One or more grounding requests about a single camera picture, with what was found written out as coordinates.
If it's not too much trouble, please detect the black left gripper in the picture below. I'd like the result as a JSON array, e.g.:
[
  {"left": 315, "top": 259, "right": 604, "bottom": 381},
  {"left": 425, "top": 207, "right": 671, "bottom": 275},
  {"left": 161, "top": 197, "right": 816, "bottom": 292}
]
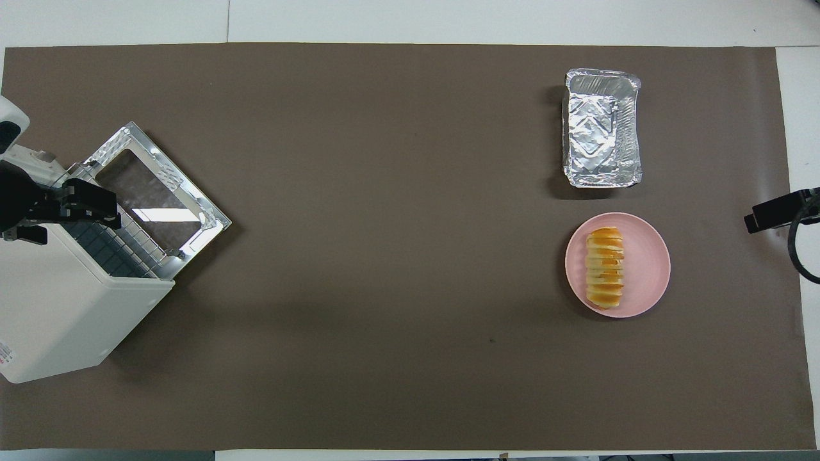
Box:
[{"left": 0, "top": 163, "right": 122, "bottom": 246}]

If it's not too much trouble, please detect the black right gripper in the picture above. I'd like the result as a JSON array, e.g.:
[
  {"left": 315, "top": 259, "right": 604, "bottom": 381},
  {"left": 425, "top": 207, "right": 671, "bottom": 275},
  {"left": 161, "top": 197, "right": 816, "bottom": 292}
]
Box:
[{"left": 743, "top": 187, "right": 820, "bottom": 235}]

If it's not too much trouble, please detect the sliced bread loaf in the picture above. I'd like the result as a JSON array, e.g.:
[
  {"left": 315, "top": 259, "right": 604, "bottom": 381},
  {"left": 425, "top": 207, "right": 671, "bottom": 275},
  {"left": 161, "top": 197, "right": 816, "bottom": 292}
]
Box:
[{"left": 585, "top": 227, "right": 626, "bottom": 310}]

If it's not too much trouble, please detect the aluminium foil tray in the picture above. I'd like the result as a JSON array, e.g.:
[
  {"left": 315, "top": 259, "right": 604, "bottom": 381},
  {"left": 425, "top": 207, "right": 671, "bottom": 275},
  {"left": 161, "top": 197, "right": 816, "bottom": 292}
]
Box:
[{"left": 562, "top": 69, "right": 643, "bottom": 190}]

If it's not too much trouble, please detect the glass oven door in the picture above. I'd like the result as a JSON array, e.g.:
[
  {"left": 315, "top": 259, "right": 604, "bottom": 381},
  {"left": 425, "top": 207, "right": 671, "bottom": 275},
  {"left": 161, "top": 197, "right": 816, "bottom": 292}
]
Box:
[{"left": 83, "top": 121, "right": 233, "bottom": 281}]

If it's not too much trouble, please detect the white toaster oven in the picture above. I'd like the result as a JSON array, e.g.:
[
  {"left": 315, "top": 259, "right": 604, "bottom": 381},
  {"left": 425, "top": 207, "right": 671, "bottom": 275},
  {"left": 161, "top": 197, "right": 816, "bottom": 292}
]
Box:
[{"left": 0, "top": 144, "right": 176, "bottom": 385}]

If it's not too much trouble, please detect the pink plate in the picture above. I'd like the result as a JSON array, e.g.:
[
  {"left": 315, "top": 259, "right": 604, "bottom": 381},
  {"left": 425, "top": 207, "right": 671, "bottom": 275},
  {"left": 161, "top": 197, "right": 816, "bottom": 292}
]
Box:
[{"left": 564, "top": 211, "right": 671, "bottom": 318}]

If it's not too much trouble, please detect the brown table mat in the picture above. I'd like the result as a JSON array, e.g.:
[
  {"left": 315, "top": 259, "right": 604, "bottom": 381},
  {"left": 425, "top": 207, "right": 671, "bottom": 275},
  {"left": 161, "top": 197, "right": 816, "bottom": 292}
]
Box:
[{"left": 0, "top": 42, "right": 817, "bottom": 452}]

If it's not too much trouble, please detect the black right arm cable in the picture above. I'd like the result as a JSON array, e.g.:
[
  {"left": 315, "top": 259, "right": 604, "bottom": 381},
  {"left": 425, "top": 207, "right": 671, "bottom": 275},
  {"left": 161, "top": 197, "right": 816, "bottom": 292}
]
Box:
[{"left": 787, "top": 192, "right": 820, "bottom": 286}]

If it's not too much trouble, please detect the metal wire oven rack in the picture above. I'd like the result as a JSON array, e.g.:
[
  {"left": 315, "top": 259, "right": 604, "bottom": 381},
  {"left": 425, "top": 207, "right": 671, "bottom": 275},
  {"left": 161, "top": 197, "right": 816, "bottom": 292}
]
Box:
[{"left": 63, "top": 216, "right": 162, "bottom": 280}]

